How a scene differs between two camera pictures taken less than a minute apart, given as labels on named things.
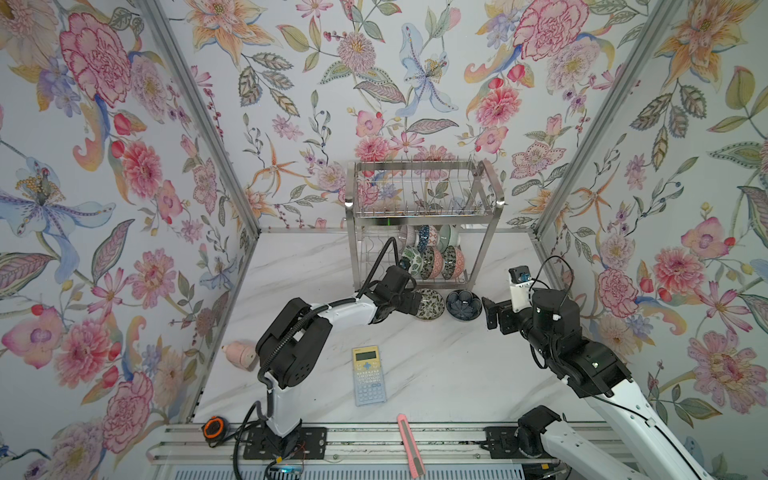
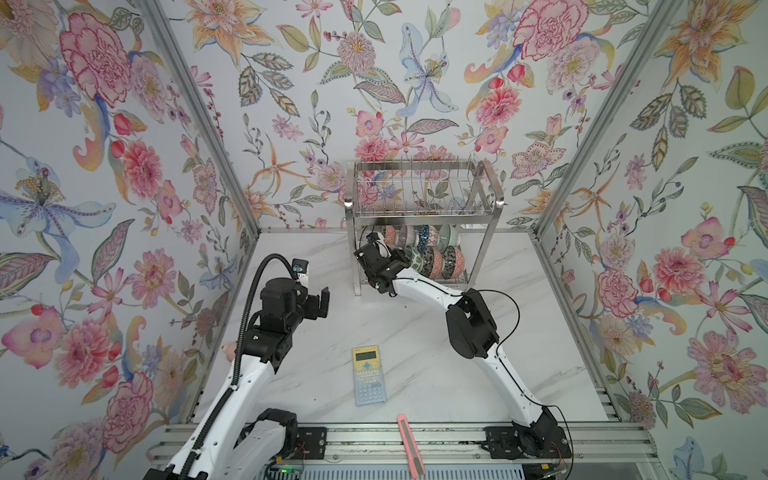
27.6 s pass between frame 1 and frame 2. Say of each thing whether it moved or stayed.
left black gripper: moved
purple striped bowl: stayed
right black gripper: moved
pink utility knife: stayed
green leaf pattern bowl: stayed
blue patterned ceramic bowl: stayed
